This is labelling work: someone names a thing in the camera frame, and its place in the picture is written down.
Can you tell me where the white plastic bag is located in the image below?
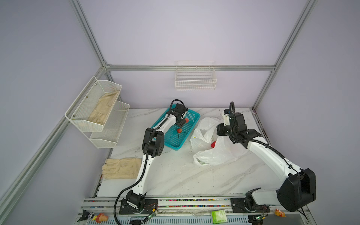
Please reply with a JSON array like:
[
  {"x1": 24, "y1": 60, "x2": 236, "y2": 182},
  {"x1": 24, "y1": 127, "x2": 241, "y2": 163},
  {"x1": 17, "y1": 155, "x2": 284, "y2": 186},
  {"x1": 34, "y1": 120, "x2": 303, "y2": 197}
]
[{"x1": 190, "y1": 117, "x2": 248, "y2": 167}]

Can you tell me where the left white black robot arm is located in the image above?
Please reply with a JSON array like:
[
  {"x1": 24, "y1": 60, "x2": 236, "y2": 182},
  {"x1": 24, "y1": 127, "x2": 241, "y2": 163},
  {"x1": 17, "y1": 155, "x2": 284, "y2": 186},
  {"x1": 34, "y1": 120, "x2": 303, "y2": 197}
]
[{"x1": 126, "y1": 99, "x2": 188, "y2": 212}]

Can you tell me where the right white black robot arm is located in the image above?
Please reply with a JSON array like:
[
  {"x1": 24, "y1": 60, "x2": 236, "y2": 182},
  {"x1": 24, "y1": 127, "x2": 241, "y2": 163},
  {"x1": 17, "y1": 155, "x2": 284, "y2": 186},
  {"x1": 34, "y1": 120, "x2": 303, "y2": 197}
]
[{"x1": 217, "y1": 102, "x2": 317, "y2": 212}]

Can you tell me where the teal plastic basket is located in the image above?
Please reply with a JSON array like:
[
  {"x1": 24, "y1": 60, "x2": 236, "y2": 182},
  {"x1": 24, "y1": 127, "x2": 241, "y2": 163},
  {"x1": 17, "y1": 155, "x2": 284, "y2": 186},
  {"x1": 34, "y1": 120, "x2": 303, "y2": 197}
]
[{"x1": 151, "y1": 108, "x2": 201, "y2": 151}]

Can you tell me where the beige glove on table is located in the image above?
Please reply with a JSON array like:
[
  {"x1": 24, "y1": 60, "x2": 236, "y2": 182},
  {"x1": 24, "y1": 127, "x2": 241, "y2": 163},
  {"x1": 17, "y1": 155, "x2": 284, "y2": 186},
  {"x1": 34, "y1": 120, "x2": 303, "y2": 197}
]
[{"x1": 102, "y1": 158, "x2": 142, "y2": 180}]

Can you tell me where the lower white mesh shelf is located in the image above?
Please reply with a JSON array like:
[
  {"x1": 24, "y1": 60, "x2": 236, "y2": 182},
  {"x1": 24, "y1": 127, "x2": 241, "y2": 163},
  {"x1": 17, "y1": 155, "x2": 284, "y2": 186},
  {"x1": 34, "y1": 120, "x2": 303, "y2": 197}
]
[{"x1": 90, "y1": 101, "x2": 130, "y2": 149}]

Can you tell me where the white mesh shelf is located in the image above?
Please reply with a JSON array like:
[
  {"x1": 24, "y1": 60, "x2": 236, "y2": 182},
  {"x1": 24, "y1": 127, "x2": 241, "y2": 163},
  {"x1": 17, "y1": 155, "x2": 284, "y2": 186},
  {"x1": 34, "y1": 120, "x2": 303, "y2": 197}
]
[
  {"x1": 65, "y1": 76, "x2": 122, "y2": 133},
  {"x1": 90, "y1": 101, "x2": 130, "y2": 149}
]

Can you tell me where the beige glove in shelf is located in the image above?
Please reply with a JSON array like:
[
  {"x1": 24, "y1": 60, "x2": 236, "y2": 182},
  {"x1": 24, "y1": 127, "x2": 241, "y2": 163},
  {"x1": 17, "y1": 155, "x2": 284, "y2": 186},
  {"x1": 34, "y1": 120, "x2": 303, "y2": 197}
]
[{"x1": 88, "y1": 91, "x2": 120, "y2": 125}]

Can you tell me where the green small box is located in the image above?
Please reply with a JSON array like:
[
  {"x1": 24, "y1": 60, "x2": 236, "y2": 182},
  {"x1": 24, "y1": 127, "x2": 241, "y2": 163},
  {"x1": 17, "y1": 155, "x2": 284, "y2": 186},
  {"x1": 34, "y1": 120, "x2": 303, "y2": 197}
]
[{"x1": 211, "y1": 210, "x2": 228, "y2": 225}]

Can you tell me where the upper white mesh shelf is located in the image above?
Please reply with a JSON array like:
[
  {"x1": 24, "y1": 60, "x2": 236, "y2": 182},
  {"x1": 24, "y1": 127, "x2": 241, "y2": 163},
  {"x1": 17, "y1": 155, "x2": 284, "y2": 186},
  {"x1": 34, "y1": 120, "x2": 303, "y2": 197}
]
[{"x1": 65, "y1": 76, "x2": 122, "y2": 133}]

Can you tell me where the white wire wall basket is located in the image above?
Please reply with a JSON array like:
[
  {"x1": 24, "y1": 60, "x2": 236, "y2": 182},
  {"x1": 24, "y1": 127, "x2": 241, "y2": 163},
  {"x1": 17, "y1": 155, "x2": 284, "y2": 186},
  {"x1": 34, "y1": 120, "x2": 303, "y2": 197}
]
[{"x1": 175, "y1": 61, "x2": 217, "y2": 91}]

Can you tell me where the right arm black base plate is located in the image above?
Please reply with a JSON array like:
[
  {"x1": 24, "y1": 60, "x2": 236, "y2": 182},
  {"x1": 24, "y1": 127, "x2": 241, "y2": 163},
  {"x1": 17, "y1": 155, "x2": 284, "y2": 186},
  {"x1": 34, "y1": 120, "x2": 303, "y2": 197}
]
[{"x1": 230, "y1": 197, "x2": 270, "y2": 213}]

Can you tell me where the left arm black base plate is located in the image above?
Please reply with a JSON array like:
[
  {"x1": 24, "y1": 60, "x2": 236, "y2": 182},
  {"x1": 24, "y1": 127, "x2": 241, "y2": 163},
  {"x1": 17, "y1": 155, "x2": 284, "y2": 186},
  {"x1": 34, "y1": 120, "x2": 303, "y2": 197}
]
[{"x1": 119, "y1": 198, "x2": 158, "y2": 216}]

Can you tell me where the orange toy right rail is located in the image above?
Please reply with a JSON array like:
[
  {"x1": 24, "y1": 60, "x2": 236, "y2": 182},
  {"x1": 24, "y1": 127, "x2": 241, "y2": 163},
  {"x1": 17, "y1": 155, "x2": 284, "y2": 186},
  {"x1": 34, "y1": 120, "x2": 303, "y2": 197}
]
[{"x1": 274, "y1": 209, "x2": 287, "y2": 218}]

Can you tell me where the orange toy rail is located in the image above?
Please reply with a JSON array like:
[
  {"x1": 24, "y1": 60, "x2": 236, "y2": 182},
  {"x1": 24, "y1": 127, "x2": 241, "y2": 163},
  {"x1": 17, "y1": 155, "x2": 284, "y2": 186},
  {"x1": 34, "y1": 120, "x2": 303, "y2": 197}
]
[
  {"x1": 274, "y1": 209, "x2": 287, "y2": 218},
  {"x1": 93, "y1": 213, "x2": 109, "y2": 223}
]

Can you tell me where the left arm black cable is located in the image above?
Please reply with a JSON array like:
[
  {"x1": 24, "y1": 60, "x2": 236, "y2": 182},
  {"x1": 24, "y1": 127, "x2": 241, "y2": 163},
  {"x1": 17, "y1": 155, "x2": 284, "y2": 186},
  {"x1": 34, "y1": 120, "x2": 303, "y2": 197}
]
[{"x1": 113, "y1": 99, "x2": 186, "y2": 225}]

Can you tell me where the aluminium mounting rail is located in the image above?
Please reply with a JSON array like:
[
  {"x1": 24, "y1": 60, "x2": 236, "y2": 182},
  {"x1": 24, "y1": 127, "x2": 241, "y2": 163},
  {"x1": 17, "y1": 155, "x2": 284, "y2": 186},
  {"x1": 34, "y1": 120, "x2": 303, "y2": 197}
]
[{"x1": 80, "y1": 193, "x2": 310, "y2": 218}]

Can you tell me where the orange toy left rail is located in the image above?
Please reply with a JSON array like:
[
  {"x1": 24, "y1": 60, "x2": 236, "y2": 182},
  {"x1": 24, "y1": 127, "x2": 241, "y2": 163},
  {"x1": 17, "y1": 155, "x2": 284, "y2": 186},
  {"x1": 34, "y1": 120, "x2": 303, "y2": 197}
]
[{"x1": 93, "y1": 213, "x2": 109, "y2": 223}]

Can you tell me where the black small object left rail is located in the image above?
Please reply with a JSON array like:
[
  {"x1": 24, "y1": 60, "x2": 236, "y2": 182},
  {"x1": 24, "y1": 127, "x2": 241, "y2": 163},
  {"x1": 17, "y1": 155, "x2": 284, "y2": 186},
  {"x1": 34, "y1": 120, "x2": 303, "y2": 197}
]
[{"x1": 78, "y1": 210, "x2": 91, "y2": 222}]

